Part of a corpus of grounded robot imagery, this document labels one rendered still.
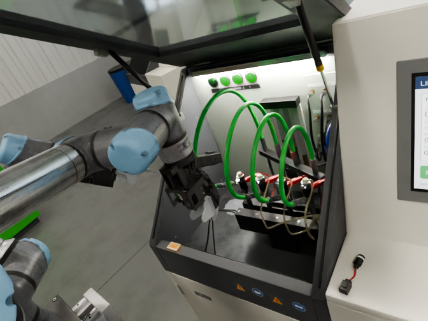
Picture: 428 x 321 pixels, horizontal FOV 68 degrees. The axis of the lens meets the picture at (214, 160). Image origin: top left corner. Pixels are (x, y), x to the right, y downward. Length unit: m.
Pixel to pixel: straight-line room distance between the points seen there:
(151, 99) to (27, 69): 6.88
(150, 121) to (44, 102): 6.95
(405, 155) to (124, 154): 0.66
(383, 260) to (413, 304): 0.13
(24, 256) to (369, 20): 1.11
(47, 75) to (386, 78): 7.10
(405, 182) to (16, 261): 1.08
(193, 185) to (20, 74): 6.85
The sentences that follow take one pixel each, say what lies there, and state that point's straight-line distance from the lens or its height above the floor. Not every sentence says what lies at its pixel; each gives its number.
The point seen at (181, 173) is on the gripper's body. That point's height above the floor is 1.41.
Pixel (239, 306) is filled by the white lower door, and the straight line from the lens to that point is 1.25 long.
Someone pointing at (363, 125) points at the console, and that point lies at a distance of 0.89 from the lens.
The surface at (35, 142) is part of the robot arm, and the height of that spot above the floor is 1.55.
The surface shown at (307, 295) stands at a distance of 0.96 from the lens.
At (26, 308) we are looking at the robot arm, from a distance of 1.07.
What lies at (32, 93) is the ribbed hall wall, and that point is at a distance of 7.43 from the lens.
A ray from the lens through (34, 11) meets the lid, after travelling 0.91.
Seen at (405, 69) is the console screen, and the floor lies 1.43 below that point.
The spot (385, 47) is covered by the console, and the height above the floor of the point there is 1.48.
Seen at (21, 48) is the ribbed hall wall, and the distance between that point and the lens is 7.53.
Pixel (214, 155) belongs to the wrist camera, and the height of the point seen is 1.38.
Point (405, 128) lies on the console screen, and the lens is 0.87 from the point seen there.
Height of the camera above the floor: 1.74
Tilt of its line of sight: 29 degrees down
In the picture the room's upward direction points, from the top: 22 degrees counter-clockwise
